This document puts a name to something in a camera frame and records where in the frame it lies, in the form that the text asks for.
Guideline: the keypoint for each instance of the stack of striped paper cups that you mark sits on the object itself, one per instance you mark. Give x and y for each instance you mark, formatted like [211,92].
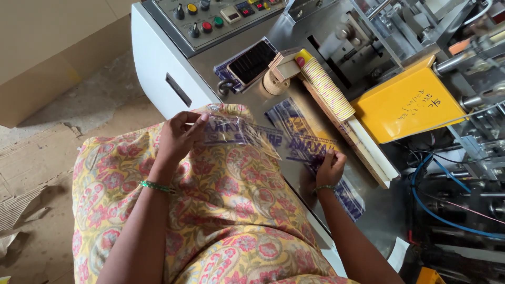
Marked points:
[329,88]

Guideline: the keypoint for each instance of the person's left hand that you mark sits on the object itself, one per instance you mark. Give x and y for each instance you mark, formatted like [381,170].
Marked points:
[175,138]

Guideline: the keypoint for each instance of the yellow cap with red dot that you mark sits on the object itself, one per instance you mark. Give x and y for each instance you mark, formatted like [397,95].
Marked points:
[302,58]

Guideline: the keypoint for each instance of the yellow machine cover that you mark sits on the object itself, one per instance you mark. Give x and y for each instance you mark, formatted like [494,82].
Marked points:
[406,104]

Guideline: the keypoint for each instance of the torn cardboard sheets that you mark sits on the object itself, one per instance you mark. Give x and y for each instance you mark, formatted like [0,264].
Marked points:
[27,173]

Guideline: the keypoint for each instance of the black smartphone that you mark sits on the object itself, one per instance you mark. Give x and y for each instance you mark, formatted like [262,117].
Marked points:
[252,62]

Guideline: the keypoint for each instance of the white panel meter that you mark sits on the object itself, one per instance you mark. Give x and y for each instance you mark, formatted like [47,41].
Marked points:
[231,15]

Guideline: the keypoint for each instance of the yellow floral dress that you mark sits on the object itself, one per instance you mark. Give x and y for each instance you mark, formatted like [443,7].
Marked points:
[232,221]

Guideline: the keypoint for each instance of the person's right hand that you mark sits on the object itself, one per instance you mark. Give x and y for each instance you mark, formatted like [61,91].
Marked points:
[329,171]

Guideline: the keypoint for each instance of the stack of printed plastic bags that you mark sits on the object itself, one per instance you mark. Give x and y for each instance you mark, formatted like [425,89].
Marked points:
[294,122]

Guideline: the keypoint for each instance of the metal cup machine mechanism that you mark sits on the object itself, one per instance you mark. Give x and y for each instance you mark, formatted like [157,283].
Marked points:
[453,185]

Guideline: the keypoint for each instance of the yellow push button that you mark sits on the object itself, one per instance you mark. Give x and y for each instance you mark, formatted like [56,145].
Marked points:
[192,8]

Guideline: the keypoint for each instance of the white paper sheet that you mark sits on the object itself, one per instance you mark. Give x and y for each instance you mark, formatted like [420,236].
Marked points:
[399,254]

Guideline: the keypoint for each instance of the orange machine part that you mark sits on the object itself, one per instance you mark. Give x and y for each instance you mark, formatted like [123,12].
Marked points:
[459,46]

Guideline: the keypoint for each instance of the white steel machine cabinet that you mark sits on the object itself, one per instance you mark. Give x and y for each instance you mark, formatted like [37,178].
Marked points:
[161,59]

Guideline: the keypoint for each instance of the small yellow container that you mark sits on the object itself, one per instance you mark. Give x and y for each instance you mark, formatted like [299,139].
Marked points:
[430,276]

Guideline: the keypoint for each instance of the wooden blocks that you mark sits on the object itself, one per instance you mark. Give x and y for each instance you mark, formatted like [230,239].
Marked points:
[284,65]

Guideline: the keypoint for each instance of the black rotary knob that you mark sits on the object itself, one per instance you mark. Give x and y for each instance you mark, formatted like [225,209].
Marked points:
[204,4]
[194,30]
[179,12]

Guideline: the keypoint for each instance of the long wooden cup rail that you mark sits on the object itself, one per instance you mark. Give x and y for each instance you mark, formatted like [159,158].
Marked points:
[355,146]

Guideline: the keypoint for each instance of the red push button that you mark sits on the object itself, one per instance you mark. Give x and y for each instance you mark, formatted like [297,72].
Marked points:
[206,27]

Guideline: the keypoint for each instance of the clear printed plastic bag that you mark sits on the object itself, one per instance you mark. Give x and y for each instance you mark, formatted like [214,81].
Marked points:
[252,136]

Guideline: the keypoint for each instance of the green bangle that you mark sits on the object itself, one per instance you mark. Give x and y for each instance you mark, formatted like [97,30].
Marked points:
[156,186]
[324,188]

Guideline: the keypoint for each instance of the grey control panel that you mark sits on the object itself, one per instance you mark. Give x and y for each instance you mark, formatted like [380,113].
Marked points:
[213,37]

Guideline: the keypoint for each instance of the brown cardboard box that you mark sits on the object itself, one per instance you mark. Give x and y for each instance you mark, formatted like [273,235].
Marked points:
[47,55]

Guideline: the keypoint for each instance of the black digital display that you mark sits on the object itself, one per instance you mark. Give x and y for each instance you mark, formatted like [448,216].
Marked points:
[245,8]
[260,4]

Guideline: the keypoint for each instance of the green push button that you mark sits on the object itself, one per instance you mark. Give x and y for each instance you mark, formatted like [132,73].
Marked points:
[218,21]

